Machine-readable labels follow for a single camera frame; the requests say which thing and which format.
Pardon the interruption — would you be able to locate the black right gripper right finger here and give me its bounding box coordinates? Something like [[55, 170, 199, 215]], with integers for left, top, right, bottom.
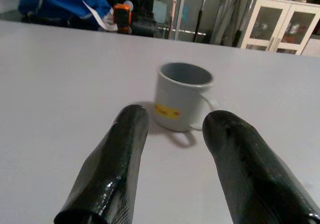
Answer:
[[201, 110, 320, 224]]

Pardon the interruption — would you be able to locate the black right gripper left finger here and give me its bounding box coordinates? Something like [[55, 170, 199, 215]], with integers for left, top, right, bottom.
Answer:
[[53, 104, 150, 224]]

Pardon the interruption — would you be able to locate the white mug with yellow label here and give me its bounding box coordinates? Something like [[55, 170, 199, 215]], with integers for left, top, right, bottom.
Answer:
[[151, 62, 219, 132]]

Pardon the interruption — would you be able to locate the orange and black device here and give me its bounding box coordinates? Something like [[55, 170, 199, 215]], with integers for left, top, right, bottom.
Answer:
[[112, 3, 133, 33]]

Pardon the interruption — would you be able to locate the black machine with red lights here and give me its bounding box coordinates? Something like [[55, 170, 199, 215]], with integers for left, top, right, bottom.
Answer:
[[107, 0, 157, 36]]

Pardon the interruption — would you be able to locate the black pole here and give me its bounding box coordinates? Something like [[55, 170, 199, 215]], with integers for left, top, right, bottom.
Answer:
[[193, 0, 210, 36]]

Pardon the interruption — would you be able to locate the white glass-door cabinet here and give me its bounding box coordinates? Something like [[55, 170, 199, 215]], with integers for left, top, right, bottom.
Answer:
[[240, 0, 320, 56]]

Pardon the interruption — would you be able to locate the grey metal pole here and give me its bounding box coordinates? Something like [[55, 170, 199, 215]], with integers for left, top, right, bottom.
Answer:
[[174, 0, 188, 41]]

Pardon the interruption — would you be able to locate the blue bag with white trim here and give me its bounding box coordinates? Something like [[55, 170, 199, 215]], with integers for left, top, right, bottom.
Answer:
[[17, 0, 118, 32]]

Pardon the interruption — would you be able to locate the pink-handled stick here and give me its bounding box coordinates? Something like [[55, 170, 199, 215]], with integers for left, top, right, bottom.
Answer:
[[167, 0, 178, 40]]

